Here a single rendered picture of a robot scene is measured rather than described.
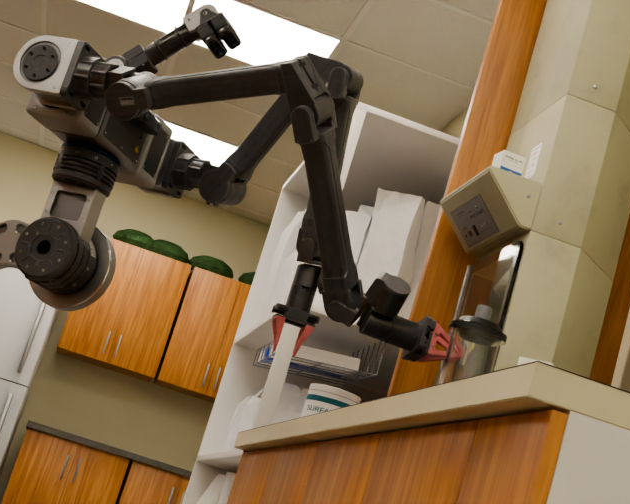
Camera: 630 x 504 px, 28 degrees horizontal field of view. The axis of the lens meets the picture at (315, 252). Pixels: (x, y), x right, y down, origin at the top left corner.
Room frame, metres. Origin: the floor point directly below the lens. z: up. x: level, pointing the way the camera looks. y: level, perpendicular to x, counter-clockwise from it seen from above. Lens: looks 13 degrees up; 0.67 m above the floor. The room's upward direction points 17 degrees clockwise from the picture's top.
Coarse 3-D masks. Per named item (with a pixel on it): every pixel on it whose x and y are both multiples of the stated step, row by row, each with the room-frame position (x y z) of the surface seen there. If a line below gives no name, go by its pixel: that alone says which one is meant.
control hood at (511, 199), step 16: (480, 176) 2.41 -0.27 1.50; (496, 176) 2.35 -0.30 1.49; (512, 176) 2.36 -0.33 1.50; (464, 192) 2.52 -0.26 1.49; (480, 192) 2.44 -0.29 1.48; (496, 192) 2.38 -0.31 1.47; (512, 192) 2.36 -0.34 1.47; (528, 192) 2.36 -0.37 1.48; (448, 208) 2.63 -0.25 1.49; (496, 208) 2.42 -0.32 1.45; (512, 208) 2.36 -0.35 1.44; (528, 208) 2.37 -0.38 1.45; (496, 224) 2.46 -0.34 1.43; (512, 224) 2.39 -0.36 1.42; (528, 224) 2.37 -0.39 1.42; (496, 240) 2.51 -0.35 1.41
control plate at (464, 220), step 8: (472, 200) 2.50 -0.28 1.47; (480, 200) 2.46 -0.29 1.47; (464, 208) 2.56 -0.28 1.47; (472, 208) 2.52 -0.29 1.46; (480, 208) 2.48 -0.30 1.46; (456, 216) 2.62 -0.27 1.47; (464, 216) 2.58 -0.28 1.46; (472, 216) 2.54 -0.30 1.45; (480, 216) 2.50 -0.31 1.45; (488, 216) 2.47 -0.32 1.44; (456, 224) 2.64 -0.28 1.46; (464, 224) 2.60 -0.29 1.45; (472, 224) 2.56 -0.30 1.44; (480, 224) 2.52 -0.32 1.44; (464, 232) 2.62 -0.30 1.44; (472, 232) 2.58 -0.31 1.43; (480, 232) 2.55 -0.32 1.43; (488, 232) 2.51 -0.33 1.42; (496, 232) 2.48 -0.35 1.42; (464, 240) 2.65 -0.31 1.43; (472, 240) 2.61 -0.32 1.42; (480, 240) 2.57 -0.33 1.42
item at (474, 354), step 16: (464, 320) 2.23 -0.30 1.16; (464, 336) 2.23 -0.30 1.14; (480, 336) 2.22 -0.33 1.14; (496, 336) 2.22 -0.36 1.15; (448, 352) 2.26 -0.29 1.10; (464, 352) 2.23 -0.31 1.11; (480, 352) 2.22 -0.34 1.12; (496, 352) 2.24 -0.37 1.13; (448, 368) 2.24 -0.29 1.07; (464, 368) 2.22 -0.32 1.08; (480, 368) 2.23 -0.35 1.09
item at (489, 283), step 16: (496, 256) 2.50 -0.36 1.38; (512, 256) 2.40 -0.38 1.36; (480, 272) 2.58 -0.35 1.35; (496, 272) 2.48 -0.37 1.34; (512, 272) 2.38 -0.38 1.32; (480, 288) 2.55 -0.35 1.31; (496, 288) 2.45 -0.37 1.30; (512, 288) 2.38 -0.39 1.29; (464, 304) 2.64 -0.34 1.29; (480, 304) 2.52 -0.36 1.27; (496, 304) 2.42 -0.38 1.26; (496, 320) 2.40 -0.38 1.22
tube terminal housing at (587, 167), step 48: (528, 144) 2.53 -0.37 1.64; (576, 144) 2.38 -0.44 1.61; (624, 144) 2.45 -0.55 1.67; (576, 192) 2.38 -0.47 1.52; (624, 192) 2.50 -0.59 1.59; (528, 240) 2.37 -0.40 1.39; (576, 240) 2.38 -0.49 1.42; (528, 288) 2.37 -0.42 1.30; (576, 288) 2.41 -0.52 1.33; (528, 336) 2.38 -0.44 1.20; (576, 336) 2.45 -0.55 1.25
